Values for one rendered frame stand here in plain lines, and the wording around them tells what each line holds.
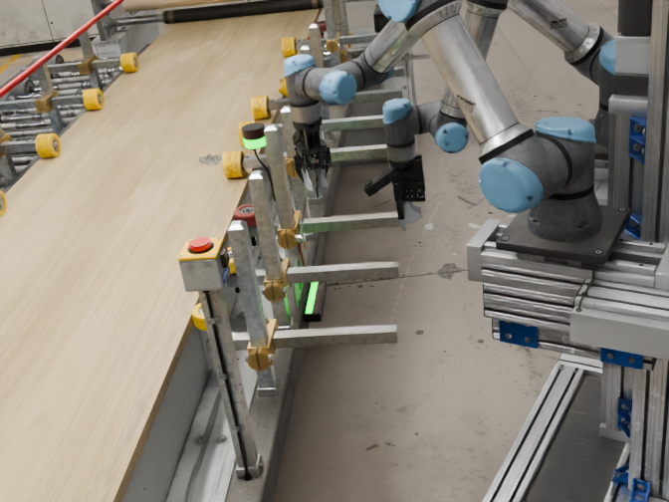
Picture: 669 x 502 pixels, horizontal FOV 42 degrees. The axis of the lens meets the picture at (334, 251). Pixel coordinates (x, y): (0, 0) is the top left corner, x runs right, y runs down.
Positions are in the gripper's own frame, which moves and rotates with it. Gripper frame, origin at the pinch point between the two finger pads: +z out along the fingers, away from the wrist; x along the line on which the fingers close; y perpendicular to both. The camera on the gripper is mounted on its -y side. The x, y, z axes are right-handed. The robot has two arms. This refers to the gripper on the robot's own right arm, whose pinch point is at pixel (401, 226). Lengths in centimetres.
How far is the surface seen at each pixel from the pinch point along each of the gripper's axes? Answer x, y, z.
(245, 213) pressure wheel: -1.9, -41.9, -8.7
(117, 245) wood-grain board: -15, -74, -9
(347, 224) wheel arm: -1.5, -14.4, -2.7
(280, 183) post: -5.8, -30.0, -18.4
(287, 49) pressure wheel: 146, -50, -13
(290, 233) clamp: -8.3, -29.2, -4.8
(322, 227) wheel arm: -1.5, -21.6, -2.4
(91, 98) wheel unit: 98, -119, -15
